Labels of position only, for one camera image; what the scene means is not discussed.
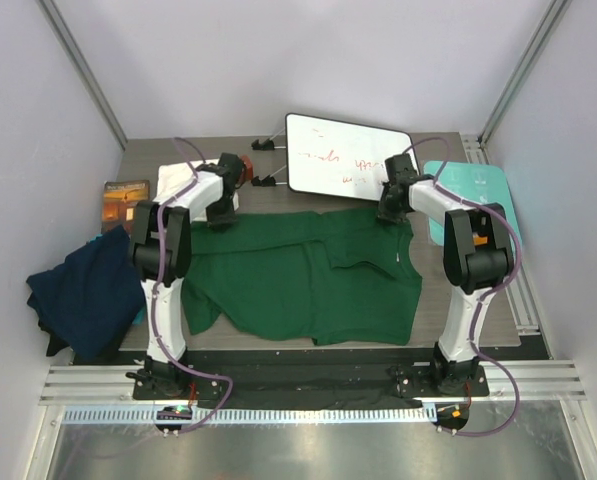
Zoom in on green t-shirt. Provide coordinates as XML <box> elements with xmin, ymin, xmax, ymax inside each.
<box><xmin>181</xmin><ymin>208</ymin><xmax>422</xmax><ymax>346</ymax></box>

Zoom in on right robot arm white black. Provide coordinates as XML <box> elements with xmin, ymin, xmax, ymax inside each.
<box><xmin>377</xmin><ymin>153</ymin><xmax>522</xmax><ymax>396</ymax></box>

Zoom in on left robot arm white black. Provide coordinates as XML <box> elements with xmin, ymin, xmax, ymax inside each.
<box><xmin>129</xmin><ymin>153</ymin><xmax>246</xmax><ymax>399</ymax></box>

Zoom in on red brown cube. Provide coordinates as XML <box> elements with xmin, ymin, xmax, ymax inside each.
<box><xmin>240</xmin><ymin>155</ymin><xmax>254</xmax><ymax>183</ymax></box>

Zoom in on whiteboard black stand foot far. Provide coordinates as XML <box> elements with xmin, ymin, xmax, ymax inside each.
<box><xmin>250</xmin><ymin>130</ymin><xmax>286</xmax><ymax>151</ymax></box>

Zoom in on whiteboard black stand foot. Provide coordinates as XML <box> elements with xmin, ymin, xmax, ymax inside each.
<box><xmin>250</xmin><ymin>167</ymin><xmax>287</xmax><ymax>187</ymax></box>
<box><xmin>250</xmin><ymin>130</ymin><xmax>286</xmax><ymax>151</ymax></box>

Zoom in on whiteboard black stand foot near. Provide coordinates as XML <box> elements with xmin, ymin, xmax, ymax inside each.
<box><xmin>250</xmin><ymin>167</ymin><xmax>287</xmax><ymax>187</ymax></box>

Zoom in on white folded t-shirt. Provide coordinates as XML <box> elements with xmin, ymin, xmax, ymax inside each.
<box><xmin>154</xmin><ymin>158</ymin><xmax>240</xmax><ymax>222</ymax></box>

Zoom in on teal plastic cutting board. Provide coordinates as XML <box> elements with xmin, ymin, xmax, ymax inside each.
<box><xmin>439</xmin><ymin>162</ymin><xmax>521</xmax><ymax>241</ymax></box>

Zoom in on white mug orange inside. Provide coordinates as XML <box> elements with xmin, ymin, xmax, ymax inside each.
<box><xmin>473</xmin><ymin>233</ymin><xmax>488</xmax><ymax>246</ymax></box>

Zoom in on brown paperback book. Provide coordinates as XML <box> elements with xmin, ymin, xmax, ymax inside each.
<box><xmin>101</xmin><ymin>180</ymin><xmax>150</xmax><ymax>234</ymax></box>

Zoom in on teal t-shirt under pile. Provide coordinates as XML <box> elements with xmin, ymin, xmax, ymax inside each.
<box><xmin>132</xmin><ymin>234</ymin><xmax>149</xmax><ymax>327</ymax></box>

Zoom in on navy blue t-shirt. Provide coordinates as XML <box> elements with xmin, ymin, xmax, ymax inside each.
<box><xmin>26</xmin><ymin>226</ymin><xmax>140</xmax><ymax>361</ymax></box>

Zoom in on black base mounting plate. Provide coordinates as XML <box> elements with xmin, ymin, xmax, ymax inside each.
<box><xmin>128</xmin><ymin>348</ymin><xmax>489</xmax><ymax>410</ymax></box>

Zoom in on white whiteboard with black frame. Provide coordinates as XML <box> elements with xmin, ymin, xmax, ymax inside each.
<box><xmin>285</xmin><ymin>113</ymin><xmax>412</xmax><ymax>201</ymax></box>

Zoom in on perforated metal rail strip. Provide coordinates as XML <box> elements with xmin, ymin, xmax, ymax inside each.
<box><xmin>63</xmin><ymin>404</ymin><xmax>437</xmax><ymax>426</ymax></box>

